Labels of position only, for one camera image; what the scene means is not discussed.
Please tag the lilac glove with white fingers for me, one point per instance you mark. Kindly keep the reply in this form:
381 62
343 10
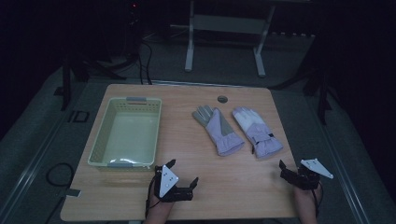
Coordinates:
257 130

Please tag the lilac glove with grey palm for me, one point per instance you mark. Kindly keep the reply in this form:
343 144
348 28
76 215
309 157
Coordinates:
219 132

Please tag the white metal desk frame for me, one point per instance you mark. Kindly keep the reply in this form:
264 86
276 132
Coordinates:
229 28

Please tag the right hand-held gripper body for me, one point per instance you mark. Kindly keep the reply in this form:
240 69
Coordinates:
308 175

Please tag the black camera stand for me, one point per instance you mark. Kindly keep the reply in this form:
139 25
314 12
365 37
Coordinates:
319 87
70 77

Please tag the pale yellow plastic basket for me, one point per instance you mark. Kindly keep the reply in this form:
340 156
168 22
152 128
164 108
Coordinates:
126 133

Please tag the dark equipment with red light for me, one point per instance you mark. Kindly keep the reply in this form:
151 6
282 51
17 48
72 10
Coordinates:
134 21

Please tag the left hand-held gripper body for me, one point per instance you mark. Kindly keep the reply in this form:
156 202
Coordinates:
169 182

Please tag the small black rectangular frame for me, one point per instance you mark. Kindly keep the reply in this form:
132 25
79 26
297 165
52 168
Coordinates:
79 116

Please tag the person's right hand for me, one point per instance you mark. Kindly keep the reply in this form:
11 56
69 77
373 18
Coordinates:
306 203

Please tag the person's left hand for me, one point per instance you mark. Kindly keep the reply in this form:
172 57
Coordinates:
158 211

